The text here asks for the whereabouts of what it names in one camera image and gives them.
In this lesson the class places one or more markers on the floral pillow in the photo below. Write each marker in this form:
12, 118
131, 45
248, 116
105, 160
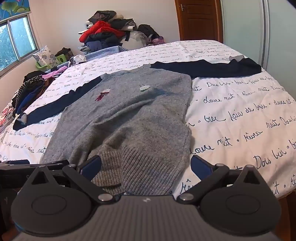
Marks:
45, 55

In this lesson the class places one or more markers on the white cap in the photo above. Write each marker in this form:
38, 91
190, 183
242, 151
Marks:
77, 59

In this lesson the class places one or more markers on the grey sweater with navy sleeves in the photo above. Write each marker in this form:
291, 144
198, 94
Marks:
129, 115

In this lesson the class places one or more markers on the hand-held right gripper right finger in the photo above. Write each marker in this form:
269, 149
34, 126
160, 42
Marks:
200, 167

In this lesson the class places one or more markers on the red floral cloth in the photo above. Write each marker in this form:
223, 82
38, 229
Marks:
5, 115

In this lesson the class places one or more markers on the white script printed blanket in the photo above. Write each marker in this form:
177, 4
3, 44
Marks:
231, 104

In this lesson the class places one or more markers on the blue flower wall poster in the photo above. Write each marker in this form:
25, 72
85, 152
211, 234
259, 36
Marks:
12, 7

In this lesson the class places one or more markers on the green plastic seat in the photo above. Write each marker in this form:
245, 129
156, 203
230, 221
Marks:
59, 60

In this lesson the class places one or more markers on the sliding glass window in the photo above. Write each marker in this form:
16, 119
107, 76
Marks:
16, 44

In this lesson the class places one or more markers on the pink cloth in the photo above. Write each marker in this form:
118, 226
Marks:
55, 72

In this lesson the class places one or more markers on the pile of striped and blue clothes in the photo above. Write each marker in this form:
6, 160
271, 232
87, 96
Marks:
32, 90

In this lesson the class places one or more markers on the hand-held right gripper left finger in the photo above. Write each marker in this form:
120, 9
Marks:
91, 167

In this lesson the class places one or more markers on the pile of dark and red clothes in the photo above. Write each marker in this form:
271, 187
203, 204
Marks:
111, 29

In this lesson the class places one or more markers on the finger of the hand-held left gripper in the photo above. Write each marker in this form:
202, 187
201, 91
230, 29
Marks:
34, 165

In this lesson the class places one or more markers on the purple cloth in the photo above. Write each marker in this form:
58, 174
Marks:
158, 41

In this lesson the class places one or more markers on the frosted glass sliding wardrobe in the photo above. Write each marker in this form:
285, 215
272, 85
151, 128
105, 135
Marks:
259, 30

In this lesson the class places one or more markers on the light blue knitted cloth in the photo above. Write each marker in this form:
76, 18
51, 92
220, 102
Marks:
104, 50

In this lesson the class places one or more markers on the black bag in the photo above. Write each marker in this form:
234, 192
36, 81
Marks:
64, 52

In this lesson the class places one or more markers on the brown wooden door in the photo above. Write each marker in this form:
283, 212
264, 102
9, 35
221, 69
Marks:
198, 19

